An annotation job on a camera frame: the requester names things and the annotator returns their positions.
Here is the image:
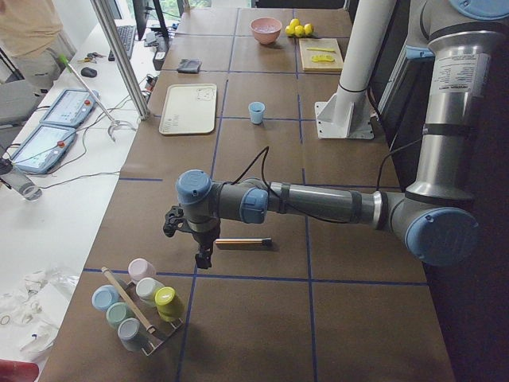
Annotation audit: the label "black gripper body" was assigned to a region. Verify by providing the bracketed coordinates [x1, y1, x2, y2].
[192, 226, 220, 251]

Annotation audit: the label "steel muddler black tip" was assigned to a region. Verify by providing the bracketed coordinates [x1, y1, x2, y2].
[215, 238, 273, 250]

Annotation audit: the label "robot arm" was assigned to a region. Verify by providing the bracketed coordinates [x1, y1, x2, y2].
[163, 1, 508, 269]

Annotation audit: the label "yellow green cup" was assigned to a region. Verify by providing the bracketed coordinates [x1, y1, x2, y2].
[154, 286, 185, 322]

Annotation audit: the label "white cup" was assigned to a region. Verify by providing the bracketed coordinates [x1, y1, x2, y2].
[135, 277, 164, 307]

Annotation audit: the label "pink cup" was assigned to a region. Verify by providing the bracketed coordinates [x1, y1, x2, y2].
[127, 258, 157, 284]

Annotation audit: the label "metal cup rack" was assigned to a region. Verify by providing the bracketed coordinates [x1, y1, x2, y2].
[126, 282, 184, 356]

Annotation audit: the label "mint green cup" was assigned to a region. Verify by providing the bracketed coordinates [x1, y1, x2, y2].
[106, 302, 135, 329]

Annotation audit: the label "grey cup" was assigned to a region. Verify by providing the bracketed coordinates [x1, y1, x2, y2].
[117, 318, 148, 352]

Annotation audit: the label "blue cup in rack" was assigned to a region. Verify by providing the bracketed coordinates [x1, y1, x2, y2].
[91, 285, 119, 311]

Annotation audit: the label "light blue cup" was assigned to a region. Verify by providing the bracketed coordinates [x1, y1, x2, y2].
[248, 101, 266, 125]

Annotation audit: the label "pink bowl with ice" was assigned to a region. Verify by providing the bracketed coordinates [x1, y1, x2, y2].
[250, 18, 282, 45]

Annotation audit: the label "cream bear tray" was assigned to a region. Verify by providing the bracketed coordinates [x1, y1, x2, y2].
[158, 84, 217, 135]

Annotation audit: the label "grabber stick tool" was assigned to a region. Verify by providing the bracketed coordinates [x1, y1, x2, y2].
[59, 55, 137, 142]

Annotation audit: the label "crumpled plastic bags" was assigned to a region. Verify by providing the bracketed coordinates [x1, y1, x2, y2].
[1, 267, 80, 361]

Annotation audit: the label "lower teach pendant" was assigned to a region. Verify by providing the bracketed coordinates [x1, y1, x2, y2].
[11, 123, 76, 174]

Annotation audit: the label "teach pendant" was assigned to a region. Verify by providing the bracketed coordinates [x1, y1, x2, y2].
[40, 88, 95, 128]
[11, 123, 76, 174]

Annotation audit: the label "upper teach pendant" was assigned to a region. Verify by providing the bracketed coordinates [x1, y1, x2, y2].
[40, 88, 95, 128]

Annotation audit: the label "clear water bottle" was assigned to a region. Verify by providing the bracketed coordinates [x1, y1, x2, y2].
[0, 158, 42, 201]

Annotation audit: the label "wooden cutting board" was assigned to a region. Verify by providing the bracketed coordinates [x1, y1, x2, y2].
[299, 38, 344, 72]

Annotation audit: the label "black computer mouse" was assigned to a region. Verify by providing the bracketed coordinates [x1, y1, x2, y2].
[80, 67, 98, 78]

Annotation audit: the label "black keyboard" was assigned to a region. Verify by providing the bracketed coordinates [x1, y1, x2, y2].
[116, 25, 136, 59]

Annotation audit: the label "yellow lemon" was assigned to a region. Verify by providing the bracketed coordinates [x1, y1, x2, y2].
[285, 18, 300, 36]
[303, 23, 314, 36]
[294, 25, 305, 38]

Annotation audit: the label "office chair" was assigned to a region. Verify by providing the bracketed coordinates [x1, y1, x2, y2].
[1, 80, 44, 146]

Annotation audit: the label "computer monitor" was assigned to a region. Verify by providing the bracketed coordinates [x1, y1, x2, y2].
[132, 0, 169, 41]

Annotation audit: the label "person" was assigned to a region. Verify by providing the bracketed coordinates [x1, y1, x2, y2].
[1, 0, 76, 93]

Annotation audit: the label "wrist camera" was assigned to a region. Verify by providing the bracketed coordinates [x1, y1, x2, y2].
[162, 206, 189, 238]

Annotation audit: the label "wooden rack handle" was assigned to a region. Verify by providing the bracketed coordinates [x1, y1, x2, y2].
[101, 267, 156, 334]

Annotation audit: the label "aluminium frame post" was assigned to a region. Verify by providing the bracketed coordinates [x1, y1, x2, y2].
[91, 0, 150, 120]

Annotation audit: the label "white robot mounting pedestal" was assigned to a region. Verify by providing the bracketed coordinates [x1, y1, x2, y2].
[315, 0, 396, 139]

